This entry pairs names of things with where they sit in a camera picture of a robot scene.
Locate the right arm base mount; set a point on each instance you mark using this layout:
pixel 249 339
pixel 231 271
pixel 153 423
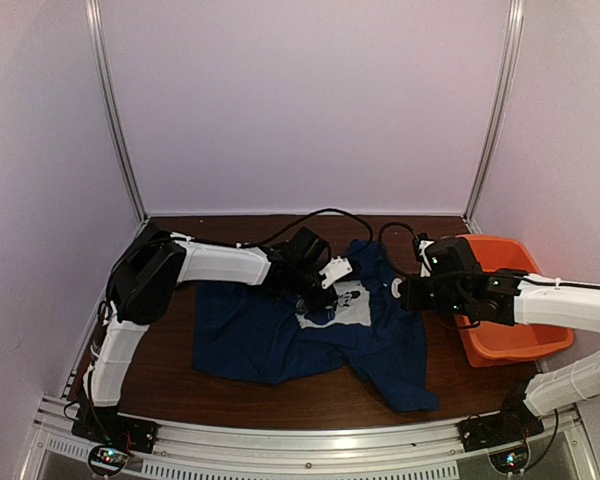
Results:
pixel 489 431

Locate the circuit board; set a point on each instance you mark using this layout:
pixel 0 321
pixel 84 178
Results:
pixel 510 461
pixel 107 461

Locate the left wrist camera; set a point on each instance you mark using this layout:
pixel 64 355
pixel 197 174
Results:
pixel 335 270

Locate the orange plastic bin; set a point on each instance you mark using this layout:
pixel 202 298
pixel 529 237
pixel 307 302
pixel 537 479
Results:
pixel 498 345

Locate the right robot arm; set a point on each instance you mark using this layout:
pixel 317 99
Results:
pixel 515 297

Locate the left aluminium frame post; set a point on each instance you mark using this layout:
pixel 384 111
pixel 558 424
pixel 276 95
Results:
pixel 97 35

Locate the right aluminium frame post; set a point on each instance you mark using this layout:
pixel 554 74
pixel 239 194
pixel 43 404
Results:
pixel 505 80

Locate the right circuit board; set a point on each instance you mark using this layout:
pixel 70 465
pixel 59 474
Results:
pixel 510 461

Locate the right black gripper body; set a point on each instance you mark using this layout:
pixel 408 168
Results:
pixel 447 298

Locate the left circuit board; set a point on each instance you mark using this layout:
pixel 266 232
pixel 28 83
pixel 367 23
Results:
pixel 107 461

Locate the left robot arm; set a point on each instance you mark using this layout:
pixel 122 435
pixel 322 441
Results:
pixel 143 280

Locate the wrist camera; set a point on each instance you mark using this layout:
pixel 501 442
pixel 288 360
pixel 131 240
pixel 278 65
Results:
pixel 420 244
pixel 335 270

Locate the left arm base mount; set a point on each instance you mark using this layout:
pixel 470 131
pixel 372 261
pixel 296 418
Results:
pixel 124 433

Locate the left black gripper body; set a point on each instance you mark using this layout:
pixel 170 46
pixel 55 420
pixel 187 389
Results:
pixel 313 303

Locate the starry night round brooch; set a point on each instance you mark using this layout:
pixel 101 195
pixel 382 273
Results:
pixel 395 287

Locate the navy white clothing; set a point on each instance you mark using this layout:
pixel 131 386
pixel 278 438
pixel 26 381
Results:
pixel 241 334

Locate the front aluminium rail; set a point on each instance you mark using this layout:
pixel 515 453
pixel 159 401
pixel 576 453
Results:
pixel 418 451

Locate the aluminium frame post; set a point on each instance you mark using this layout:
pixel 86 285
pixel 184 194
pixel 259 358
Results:
pixel 505 80
pixel 97 35

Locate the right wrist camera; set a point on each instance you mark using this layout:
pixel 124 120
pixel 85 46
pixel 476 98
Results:
pixel 420 244

